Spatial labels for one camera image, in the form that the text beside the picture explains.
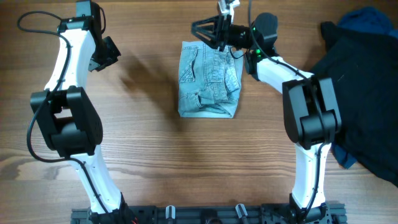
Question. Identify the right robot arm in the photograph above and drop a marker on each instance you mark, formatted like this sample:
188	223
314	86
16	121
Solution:
311	114

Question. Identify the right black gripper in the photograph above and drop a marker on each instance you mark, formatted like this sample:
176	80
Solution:
221	33

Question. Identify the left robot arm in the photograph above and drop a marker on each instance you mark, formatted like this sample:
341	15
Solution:
68	120

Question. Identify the dark blue garment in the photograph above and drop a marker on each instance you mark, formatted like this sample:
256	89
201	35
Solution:
367	20

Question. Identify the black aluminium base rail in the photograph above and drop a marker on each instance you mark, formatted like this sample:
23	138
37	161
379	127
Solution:
265	214

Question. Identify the black garment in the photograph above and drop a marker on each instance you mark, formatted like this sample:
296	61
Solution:
363	69

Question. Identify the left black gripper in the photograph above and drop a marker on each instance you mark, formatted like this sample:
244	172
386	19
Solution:
113	54

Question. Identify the light blue denim shorts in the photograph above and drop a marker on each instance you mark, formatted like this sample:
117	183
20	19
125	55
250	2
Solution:
209	81

